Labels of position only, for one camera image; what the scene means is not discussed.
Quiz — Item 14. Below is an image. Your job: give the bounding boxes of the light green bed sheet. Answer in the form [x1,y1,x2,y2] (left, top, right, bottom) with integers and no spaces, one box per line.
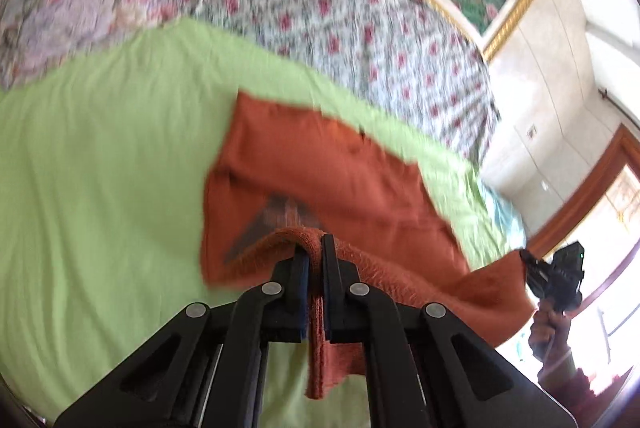
[0,16,521,428]

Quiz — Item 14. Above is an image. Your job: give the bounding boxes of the brown wooden door frame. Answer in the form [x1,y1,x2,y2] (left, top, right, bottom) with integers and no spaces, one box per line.
[525,123,640,314]

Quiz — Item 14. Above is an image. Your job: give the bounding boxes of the pink floral blanket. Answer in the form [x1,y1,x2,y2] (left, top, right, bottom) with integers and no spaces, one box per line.
[0,0,176,90]

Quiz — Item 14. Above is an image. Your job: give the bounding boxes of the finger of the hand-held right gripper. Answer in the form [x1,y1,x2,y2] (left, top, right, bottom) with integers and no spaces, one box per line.
[519,248,551,280]

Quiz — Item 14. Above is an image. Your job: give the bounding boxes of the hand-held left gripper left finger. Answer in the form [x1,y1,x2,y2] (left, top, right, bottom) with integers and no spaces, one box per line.
[52,244,312,428]

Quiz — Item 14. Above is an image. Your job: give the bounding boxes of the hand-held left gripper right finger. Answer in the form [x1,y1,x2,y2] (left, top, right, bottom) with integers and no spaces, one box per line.
[321,233,577,428]

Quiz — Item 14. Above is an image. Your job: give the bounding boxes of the person's right hand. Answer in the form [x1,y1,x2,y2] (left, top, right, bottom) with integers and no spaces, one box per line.
[529,303,576,362]

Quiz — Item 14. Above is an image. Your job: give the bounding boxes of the dark curtain rod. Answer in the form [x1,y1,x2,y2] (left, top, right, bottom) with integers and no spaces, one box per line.
[598,88,640,132]

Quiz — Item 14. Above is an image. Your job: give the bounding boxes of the person's right forearm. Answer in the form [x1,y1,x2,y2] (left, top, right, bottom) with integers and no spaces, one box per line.
[537,348,592,390]

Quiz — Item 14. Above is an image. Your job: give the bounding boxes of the red flower patterned quilt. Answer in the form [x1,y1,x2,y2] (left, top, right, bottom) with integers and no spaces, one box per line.
[150,0,502,165]

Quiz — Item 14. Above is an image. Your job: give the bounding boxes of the light blue cloth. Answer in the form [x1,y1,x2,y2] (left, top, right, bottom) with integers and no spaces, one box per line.
[481,182,527,251]

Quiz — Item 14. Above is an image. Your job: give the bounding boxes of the rust orange small garment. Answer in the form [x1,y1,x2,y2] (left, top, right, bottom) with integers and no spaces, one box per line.
[200,91,537,400]

